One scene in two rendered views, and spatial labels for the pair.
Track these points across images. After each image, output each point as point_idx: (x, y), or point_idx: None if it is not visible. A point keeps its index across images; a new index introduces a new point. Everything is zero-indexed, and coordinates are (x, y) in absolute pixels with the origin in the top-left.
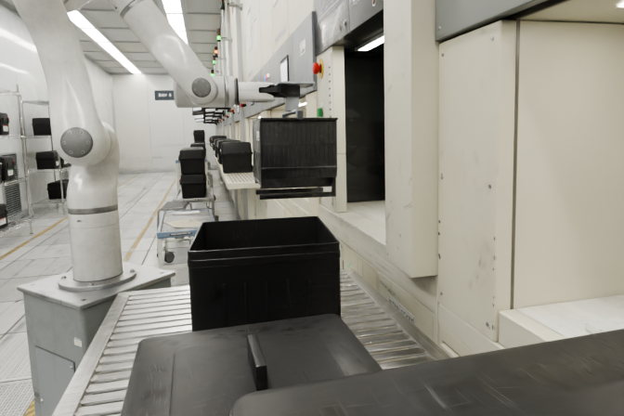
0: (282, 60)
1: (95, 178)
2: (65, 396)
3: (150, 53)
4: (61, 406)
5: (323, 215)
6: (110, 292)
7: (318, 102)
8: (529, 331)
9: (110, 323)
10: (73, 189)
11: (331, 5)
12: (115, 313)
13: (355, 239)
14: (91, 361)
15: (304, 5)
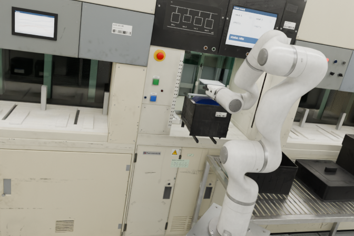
0: (29, 11)
1: (246, 176)
2: (330, 217)
3: (248, 88)
4: (333, 216)
5: (148, 139)
6: (251, 223)
7: (149, 74)
8: (294, 143)
9: (284, 216)
10: (257, 187)
11: (195, 30)
12: (274, 216)
13: (201, 143)
14: (311, 215)
15: None
